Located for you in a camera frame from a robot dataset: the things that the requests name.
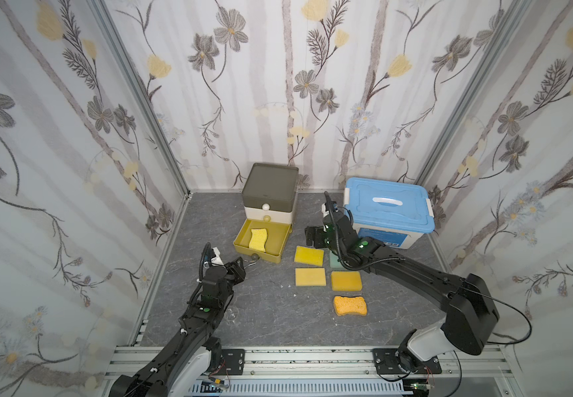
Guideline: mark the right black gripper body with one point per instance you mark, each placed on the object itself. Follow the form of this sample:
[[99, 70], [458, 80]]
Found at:
[[319, 236]]

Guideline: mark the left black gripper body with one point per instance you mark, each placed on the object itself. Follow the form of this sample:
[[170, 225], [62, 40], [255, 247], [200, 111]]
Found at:
[[236, 270]]

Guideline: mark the green sponge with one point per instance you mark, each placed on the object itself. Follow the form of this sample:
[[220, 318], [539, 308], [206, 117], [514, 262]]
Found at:
[[335, 263]]

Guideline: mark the wavy yellow scrub sponge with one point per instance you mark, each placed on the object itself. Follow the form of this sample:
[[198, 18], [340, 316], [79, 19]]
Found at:
[[259, 237]]

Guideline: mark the yellow bottom drawer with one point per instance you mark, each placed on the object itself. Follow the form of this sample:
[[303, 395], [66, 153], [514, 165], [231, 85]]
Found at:
[[278, 234]]

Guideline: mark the bright yellow thin sponge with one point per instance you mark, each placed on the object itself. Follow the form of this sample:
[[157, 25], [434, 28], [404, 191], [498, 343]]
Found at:
[[309, 256]]

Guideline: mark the yellow green-backed scrub sponge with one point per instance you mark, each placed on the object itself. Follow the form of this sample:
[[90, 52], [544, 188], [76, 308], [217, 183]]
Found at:
[[309, 277]]

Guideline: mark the orange bone-shaped sponge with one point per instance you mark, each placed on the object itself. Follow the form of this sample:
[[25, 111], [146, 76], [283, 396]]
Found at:
[[350, 306]]

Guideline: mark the olive three-drawer cabinet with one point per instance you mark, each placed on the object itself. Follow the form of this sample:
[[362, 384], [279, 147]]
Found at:
[[270, 192]]

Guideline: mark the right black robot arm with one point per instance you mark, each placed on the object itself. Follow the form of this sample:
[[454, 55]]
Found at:
[[471, 313]]

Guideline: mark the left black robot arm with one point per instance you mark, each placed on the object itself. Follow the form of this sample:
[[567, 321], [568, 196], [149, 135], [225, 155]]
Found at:
[[194, 350]]

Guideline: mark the blue lidded storage box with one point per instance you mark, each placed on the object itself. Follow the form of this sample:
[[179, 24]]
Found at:
[[397, 214]]

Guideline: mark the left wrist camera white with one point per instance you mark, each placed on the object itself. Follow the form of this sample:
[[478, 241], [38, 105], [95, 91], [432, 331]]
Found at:
[[216, 259]]

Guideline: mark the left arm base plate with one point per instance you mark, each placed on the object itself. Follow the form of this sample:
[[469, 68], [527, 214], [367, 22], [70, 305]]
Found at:
[[227, 362]]

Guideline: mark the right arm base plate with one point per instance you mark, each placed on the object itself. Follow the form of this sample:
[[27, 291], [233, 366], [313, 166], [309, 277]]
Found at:
[[389, 361]]

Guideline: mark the white slotted cable duct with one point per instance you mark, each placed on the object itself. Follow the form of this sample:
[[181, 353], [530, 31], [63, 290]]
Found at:
[[306, 387]]

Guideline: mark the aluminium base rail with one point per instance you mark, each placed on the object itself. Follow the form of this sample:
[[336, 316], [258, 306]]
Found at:
[[488, 374]]

